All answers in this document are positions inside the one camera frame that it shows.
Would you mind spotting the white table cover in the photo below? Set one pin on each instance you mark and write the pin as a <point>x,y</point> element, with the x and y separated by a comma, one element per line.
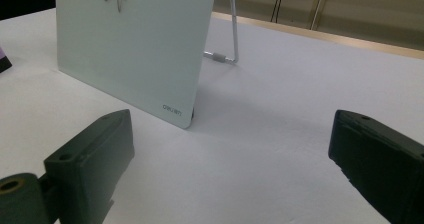
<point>266,124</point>

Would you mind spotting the pale green glass writing board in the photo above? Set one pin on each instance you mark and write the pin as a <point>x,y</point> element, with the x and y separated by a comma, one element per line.
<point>133,50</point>

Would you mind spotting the purple board eraser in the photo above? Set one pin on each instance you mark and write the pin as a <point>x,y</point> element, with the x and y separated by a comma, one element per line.
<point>4,62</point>

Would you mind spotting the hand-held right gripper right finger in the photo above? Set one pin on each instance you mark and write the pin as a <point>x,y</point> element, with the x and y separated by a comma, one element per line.
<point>383,157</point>

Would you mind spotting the vertical wall strip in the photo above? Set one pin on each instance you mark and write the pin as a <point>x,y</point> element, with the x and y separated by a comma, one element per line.
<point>318,7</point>

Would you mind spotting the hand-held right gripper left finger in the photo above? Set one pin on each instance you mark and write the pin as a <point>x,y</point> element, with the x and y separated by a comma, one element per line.
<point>86,157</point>

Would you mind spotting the wooden table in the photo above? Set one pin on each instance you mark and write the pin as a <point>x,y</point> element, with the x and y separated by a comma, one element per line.
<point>333,37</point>

